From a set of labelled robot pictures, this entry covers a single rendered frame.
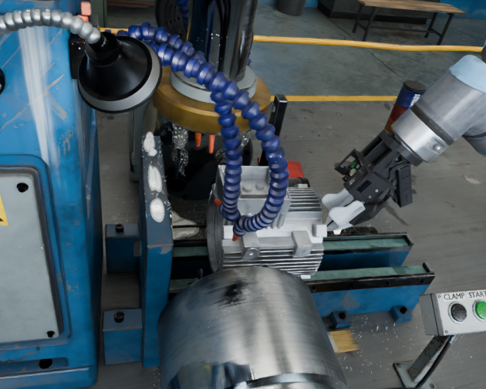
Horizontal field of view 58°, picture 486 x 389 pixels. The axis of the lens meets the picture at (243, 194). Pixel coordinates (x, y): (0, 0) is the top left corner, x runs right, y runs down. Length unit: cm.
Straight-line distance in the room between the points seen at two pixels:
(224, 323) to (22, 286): 28
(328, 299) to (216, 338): 49
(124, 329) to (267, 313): 34
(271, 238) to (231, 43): 37
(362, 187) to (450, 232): 76
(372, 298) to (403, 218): 43
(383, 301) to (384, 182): 41
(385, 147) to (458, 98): 13
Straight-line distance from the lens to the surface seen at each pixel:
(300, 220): 85
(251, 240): 80
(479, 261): 145
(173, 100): 63
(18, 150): 53
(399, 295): 113
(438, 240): 144
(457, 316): 85
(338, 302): 105
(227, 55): 62
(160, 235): 68
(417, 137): 76
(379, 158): 79
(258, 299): 60
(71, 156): 53
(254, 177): 86
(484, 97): 76
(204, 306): 60
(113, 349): 90
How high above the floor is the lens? 163
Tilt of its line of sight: 39 degrees down
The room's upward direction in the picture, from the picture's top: 12 degrees clockwise
